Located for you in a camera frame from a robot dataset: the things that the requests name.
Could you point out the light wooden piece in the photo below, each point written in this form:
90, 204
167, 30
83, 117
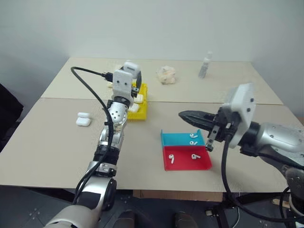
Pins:
279, 202

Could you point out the earbud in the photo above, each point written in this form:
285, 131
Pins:
192, 143
194, 156
192, 135
171, 158

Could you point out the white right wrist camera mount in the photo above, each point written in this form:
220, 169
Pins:
242, 107

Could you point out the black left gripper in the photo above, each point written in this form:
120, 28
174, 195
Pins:
135, 91

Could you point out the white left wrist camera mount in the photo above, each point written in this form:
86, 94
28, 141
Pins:
122, 83

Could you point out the red plastic tray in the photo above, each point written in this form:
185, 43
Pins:
185, 165

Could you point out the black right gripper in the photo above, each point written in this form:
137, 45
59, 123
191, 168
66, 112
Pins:
224, 128

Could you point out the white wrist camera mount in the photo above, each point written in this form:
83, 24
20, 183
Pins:
242, 107
122, 83

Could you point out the dark rounded shoe shape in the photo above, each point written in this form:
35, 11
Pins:
185, 219
126, 219

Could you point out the blue plastic tray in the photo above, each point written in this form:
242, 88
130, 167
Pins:
178, 140

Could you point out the brown cardboard sheet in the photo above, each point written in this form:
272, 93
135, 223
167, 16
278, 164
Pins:
178, 195

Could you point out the clear spray bottle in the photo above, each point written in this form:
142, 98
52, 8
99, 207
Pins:
204, 70

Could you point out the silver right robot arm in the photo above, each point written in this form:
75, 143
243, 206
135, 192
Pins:
278, 137

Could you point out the yellow tray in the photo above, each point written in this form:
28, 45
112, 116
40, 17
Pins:
139, 116

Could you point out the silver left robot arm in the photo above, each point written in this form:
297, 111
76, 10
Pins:
114, 114

